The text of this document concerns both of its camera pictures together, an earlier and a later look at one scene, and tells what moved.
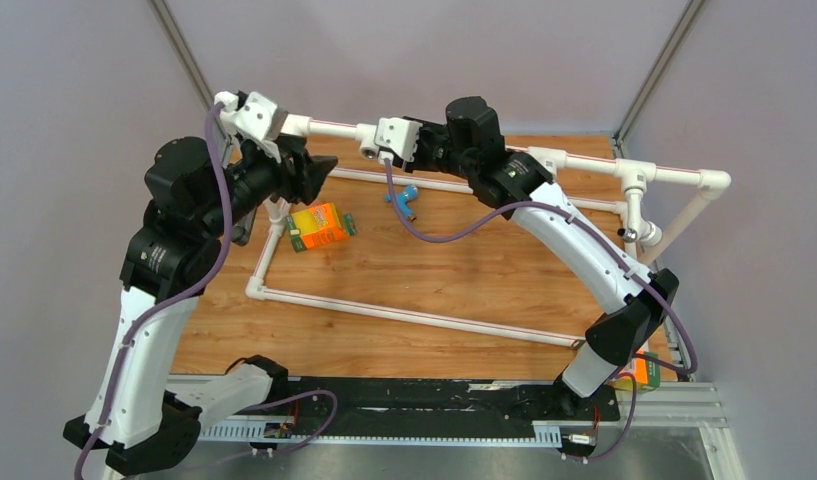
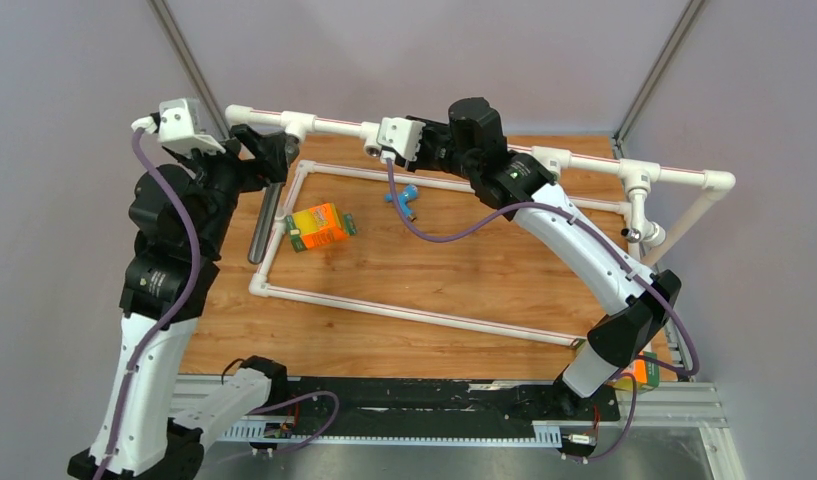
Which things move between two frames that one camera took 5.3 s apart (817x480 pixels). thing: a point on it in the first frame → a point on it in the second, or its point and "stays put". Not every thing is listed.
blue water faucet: (409, 193) stays put
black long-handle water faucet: (243, 222) → (265, 222)
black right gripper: (414, 166) stays put
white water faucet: (638, 230) stays put
